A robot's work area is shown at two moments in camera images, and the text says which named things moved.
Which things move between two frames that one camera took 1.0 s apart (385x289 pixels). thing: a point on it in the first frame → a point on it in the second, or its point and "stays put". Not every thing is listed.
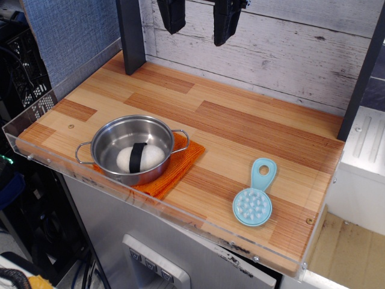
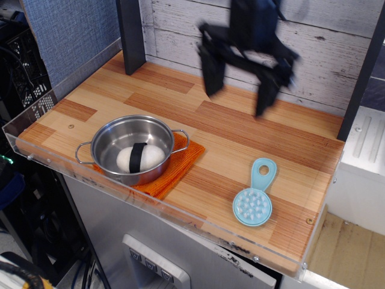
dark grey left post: [130, 25] stays put
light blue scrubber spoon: [253, 206] stays put
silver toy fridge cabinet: [135, 246] stays put
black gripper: [226, 15] → [252, 40]
